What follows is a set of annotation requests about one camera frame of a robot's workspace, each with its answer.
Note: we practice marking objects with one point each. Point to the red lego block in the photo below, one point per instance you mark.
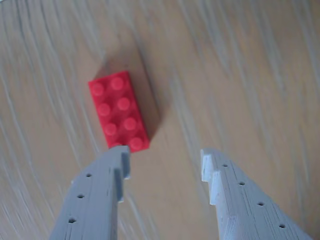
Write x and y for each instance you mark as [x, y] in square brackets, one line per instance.
[117, 112]

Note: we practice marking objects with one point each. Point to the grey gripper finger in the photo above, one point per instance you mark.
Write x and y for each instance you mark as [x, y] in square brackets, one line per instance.
[95, 200]
[240, 207]

